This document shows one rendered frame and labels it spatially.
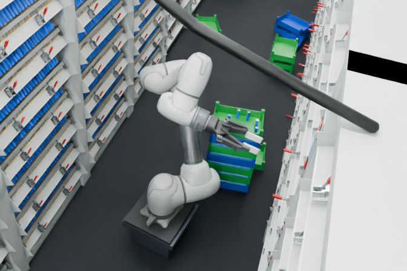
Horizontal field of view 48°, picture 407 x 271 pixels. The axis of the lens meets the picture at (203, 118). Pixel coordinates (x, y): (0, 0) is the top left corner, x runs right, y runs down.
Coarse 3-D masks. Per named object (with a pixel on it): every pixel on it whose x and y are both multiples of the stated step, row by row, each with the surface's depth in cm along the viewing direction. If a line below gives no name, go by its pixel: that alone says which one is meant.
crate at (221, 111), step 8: (216, 104) 278; (216, 112) 282; (224, 112) 283; (232, 112) 282; (240, 112) 281; (256, 112) 279; (264, 112) 277; (240, 120) 279; (248, 120) 280; (248, 128) 274; (240, 136) 268
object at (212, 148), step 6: (210, 144) 276; (210, 150) 279; (216, 150) 278; (222, 150) 277; (228, 150) 277; (234, 150) 276; (240, 150) 276; (240, 156) 279; (246, 156) 278; (252, 156) 277
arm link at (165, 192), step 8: (160, 176) 237; (168, 176) 237; (176, 176) 245; (152, 184) 236; (160, 184) 234; (168, 184) 234; (176, 184) 237; (152, 192) 235; (160, 192) 233; (168, 192) 234; (176, 192) 237; (152, 200) 238; (160, 200) 235; (168, 200) 236; (176, 200) 239; (184, 200) 242; (152, 208) 243; (160, 208) 240; (168, 208) 241
